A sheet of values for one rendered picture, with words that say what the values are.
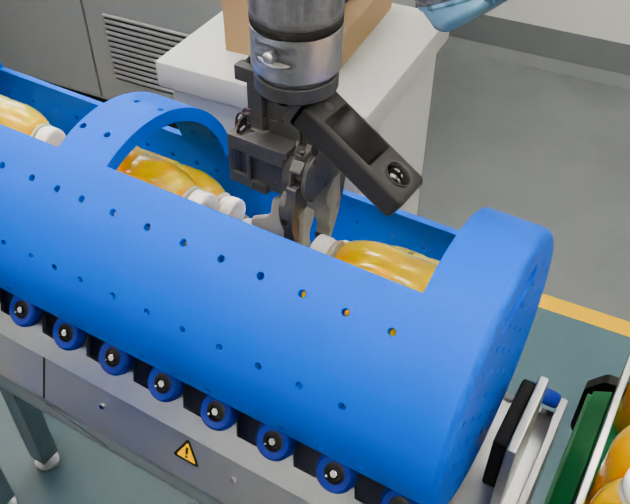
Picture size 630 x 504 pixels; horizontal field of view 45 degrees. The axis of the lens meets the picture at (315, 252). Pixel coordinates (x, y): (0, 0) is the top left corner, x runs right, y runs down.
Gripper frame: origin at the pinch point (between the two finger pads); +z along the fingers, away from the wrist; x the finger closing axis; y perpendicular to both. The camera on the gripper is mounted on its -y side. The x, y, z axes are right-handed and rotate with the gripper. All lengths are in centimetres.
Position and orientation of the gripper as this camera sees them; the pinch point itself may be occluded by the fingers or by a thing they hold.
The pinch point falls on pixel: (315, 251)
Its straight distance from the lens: 75.5
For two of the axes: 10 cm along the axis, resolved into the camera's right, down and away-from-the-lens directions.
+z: -0.1, 7.2, 6.9
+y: -8.6, -3.6, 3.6
